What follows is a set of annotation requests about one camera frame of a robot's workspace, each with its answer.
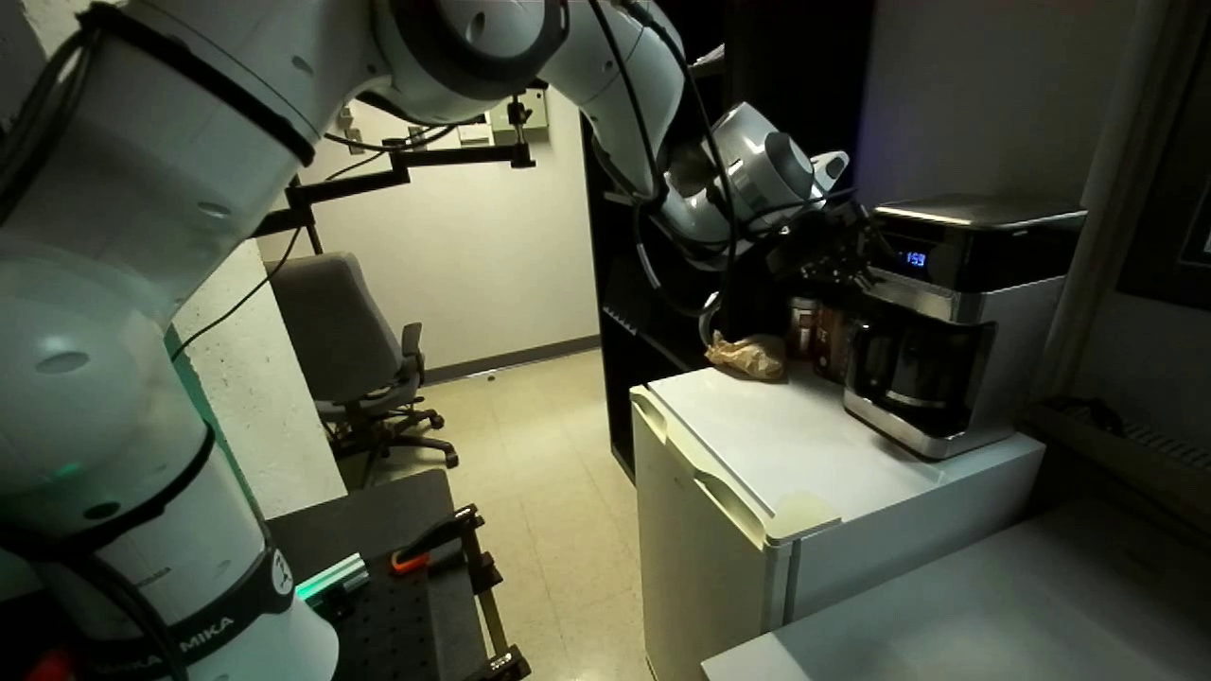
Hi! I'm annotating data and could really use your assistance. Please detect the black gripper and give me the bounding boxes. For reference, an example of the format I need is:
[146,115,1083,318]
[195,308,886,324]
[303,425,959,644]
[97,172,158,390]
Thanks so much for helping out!
[756,204,871,300]

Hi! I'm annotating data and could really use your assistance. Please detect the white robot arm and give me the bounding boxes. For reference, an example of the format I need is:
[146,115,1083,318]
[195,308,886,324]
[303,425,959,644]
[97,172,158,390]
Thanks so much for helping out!
[0,0,848,681]

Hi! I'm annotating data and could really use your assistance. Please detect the black silver coffee maker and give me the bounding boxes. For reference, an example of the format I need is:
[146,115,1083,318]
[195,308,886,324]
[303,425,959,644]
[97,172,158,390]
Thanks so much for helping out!
[842,199,1084,458]

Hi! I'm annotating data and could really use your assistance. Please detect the brown paper bag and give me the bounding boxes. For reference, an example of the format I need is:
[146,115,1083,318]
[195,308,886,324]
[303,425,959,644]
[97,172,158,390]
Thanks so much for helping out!
[705,333,785,382]

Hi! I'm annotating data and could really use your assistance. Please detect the black shelf unit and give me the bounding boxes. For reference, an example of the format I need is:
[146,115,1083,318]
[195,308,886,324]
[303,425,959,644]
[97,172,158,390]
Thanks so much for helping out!
[582,134,724,473]

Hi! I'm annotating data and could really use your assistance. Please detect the white mini fridge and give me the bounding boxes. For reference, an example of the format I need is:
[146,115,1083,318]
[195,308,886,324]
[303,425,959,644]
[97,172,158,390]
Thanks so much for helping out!
[628,368,1044,681]

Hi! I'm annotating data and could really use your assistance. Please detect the grey office chair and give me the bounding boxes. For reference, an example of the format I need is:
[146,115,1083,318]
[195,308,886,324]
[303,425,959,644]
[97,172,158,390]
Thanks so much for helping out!
[271,252,456,469]

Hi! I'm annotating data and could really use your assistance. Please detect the black perforated robot table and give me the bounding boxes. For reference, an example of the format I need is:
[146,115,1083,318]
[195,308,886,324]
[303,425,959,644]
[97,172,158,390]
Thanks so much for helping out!
[268,469,528,681]

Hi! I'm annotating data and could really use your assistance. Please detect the white wall outlet box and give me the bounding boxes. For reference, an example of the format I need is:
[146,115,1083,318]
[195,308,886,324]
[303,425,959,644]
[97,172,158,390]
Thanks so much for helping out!
[486,86,547,144]

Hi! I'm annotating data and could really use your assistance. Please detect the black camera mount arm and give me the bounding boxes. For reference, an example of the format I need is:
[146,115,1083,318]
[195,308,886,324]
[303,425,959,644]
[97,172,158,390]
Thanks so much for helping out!
[253,144,537,237]

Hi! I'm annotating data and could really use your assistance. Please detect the orange handled clamp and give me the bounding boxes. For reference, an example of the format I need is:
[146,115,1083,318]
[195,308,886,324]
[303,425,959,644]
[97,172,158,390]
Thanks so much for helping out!
[384,503,484,580]

